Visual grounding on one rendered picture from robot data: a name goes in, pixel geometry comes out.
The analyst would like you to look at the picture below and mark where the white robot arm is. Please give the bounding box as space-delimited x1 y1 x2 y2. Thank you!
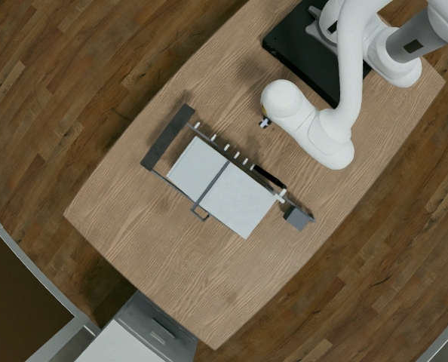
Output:
261 0 448 170

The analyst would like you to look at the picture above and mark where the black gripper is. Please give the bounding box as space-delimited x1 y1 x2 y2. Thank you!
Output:
259 115 272 129

